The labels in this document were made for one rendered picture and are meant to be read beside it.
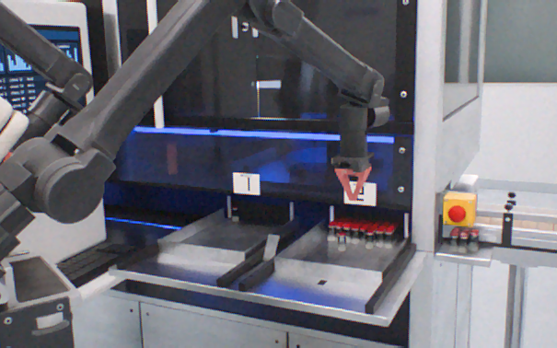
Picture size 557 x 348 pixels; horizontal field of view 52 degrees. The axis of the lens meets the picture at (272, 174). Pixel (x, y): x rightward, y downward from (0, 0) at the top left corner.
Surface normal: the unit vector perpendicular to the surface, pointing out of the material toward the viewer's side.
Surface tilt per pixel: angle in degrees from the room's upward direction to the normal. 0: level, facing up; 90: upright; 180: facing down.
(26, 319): 90
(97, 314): 90
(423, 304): 90
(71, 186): 107
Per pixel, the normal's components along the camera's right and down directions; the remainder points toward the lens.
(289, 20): 0.72, 0.40
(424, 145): -0.43, 0.20
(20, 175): -0.27, -0.59
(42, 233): 0.93, 0.06
